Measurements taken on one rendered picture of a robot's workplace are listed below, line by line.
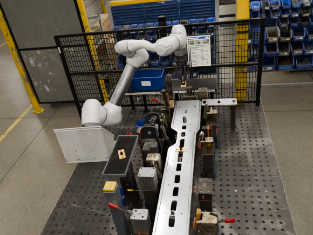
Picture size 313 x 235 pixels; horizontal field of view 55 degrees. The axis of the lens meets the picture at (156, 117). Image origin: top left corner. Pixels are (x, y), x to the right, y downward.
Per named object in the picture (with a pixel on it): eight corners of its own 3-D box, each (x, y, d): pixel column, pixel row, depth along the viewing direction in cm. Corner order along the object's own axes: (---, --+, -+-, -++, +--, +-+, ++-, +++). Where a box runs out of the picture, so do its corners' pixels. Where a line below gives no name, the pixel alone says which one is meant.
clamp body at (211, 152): (217, 180, 217) (215, 143, 198) (200, 180, 219) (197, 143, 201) (216, 171, 225) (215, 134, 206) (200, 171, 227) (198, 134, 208)
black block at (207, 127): (215, 160, 235) (214, 130, 219) (201, 160, 237) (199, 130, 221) (215, 153, 242) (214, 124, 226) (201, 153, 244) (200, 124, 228)
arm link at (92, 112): (77, 124, 249) (78, 99, 255) (94, 127, 263) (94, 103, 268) (89, 121, 240) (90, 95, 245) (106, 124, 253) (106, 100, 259)
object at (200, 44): (212, 66, 274) (211, 33, 258) (187, 67, 279) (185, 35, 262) (212, 65, 276) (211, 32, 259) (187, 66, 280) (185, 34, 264)
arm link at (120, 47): (127, 35, 236) (139, 41, 247) (112, 38, 248) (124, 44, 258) (125, 51, 235) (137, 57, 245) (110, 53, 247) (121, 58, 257)
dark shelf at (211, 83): (216, 92, 264) (216, 88, 262) (119, 95, 281) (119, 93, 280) (216, 80, 281) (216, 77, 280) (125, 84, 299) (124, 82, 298)
